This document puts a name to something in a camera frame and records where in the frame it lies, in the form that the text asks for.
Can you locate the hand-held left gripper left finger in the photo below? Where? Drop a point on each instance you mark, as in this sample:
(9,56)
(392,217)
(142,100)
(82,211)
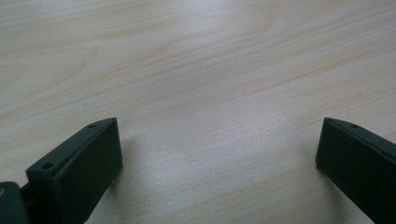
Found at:
(82,168)

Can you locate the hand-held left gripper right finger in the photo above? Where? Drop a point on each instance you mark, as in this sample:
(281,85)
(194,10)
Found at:
(358,161)

